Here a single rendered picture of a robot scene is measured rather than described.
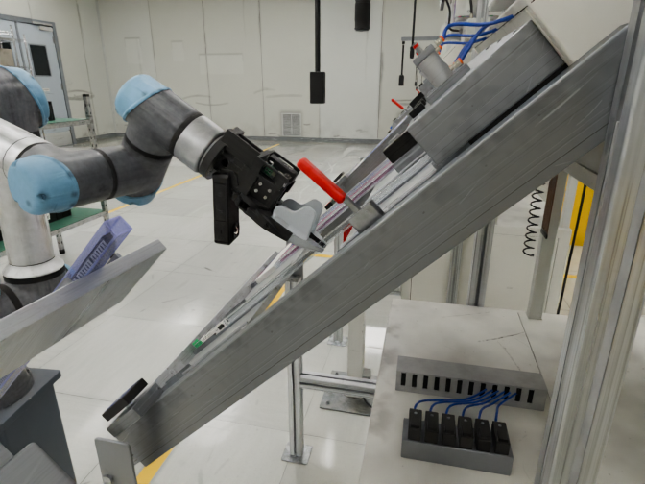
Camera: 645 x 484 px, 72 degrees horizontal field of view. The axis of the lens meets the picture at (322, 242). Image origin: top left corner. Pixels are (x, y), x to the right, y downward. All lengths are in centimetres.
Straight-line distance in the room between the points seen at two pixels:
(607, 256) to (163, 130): 55
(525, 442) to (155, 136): 74
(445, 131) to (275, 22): 936
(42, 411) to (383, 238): 95
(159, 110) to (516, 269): 164
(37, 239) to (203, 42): 938
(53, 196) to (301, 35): 905
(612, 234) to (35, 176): 61
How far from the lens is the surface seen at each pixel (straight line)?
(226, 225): 68
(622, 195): 40
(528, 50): 45
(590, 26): 44
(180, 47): 1056
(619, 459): 89
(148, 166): 73
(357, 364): 177
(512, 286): 206
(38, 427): 122
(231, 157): 67
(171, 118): 68
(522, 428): 88
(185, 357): 82
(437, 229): 42
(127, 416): 62
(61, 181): 66
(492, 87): 45
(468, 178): 41
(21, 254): 111
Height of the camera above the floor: 116
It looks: 20 degrees down
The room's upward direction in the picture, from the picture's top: straight up
